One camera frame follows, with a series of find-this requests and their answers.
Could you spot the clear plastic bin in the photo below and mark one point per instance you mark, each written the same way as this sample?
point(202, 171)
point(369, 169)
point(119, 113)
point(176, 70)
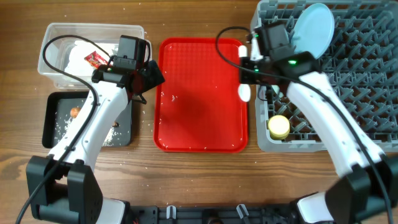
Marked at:
point(59, 39)

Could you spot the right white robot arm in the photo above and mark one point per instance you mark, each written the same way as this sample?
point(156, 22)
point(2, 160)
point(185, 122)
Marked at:
point(367, 184)

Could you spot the red snack wrapper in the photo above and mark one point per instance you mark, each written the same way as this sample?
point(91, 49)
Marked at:
point(95, 59)

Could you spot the white plastic spoon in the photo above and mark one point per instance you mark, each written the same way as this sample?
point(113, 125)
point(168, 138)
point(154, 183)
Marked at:
point(244, 90)

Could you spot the black waste tray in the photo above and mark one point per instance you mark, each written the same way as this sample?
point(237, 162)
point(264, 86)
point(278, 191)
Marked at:
point(62, 102)

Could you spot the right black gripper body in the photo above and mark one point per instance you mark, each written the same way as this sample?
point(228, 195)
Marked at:
point(250, 72)

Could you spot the grey dishwasher rack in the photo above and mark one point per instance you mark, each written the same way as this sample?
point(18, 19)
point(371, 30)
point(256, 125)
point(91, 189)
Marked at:
point(361, 64)

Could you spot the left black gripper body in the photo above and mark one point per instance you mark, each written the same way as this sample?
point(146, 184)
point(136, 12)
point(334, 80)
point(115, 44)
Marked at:
point(152, 77)

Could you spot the light blue plate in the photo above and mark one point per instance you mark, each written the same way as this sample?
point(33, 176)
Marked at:
point(313, 30)

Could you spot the yellow plastic cup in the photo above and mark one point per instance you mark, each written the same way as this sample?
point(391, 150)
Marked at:
point(279, 127)

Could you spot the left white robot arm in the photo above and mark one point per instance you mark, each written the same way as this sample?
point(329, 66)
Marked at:
point(62, 185)

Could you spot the red plastic tray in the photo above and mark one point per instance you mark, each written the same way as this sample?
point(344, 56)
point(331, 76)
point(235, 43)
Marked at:
point(197, 108)

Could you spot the white napkin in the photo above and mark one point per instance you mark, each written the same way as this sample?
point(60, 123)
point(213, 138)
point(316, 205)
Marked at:
point(76, 63)

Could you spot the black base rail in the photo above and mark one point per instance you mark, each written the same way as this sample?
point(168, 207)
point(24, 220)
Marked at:
point(270, 214)

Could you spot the white rice pile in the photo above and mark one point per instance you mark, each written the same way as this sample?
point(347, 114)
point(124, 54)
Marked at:
point(62, 123)

